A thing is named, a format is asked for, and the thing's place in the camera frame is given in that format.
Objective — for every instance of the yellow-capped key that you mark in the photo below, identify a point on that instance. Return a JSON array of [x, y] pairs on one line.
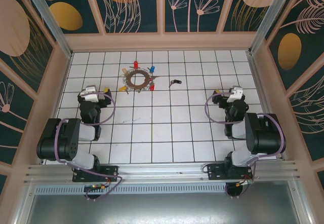
[[122, 88]]

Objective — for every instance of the large metal keyring disc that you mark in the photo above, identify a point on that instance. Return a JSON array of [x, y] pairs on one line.
[[131, 82]]

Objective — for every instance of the beige-capped key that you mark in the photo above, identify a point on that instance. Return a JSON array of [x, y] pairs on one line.
[[124, 71]]

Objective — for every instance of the red-capped key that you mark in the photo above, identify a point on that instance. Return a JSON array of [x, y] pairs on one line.
[[152, 87], [136, 64]]

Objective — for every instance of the black-capped key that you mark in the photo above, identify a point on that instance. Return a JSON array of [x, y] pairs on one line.
[[178, 81]]

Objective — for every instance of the blue-capped key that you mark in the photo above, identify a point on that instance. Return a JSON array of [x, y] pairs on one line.
[[152, 69]]

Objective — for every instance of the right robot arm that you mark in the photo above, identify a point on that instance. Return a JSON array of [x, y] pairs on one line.
[[263, 135]]

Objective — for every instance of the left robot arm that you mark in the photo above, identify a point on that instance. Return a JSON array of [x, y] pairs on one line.
[[60, 137]]

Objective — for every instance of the grey metal panel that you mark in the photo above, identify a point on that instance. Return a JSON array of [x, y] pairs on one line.
[[164, 208]]

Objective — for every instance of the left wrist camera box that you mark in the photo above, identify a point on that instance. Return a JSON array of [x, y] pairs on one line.
[[89, 94]]

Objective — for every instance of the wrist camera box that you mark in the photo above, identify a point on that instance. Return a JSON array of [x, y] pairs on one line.
[[89, 94], [235, 94]]

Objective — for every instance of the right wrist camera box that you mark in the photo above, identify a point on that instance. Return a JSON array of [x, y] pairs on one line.
[[235, 94]]

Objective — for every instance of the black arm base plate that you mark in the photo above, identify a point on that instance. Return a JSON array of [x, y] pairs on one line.
[[108, 173], [217, 172]]

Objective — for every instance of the aluminium mounting rail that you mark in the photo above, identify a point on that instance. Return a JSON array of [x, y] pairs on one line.
[[162, 169]]

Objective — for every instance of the aluminium corner post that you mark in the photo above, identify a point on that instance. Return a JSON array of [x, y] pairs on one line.
[[50, 23], [273, 13]]

